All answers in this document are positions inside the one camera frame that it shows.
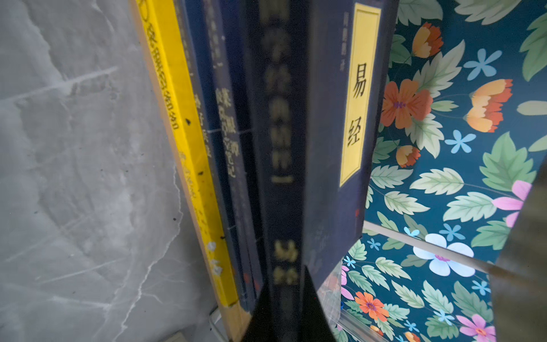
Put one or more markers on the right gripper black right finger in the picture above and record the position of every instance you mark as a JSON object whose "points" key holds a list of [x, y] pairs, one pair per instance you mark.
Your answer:
{"points": [[315, 327]]}

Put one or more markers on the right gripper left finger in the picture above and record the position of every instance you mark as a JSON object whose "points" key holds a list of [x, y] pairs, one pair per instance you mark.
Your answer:
{"points": [[261, 326]]}

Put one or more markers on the navy book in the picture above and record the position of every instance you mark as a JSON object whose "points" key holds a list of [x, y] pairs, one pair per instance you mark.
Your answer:
{"points": [[230, 137], [315, 72], [191, 20], [231, 20]]}

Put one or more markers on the white wooden book shelf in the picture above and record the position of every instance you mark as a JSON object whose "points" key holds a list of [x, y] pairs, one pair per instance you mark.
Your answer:
{"points": [[459, 160]]}

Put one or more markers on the yellow book on shelf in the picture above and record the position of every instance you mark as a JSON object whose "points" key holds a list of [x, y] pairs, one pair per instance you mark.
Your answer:
{"points": [[170, 70]]}

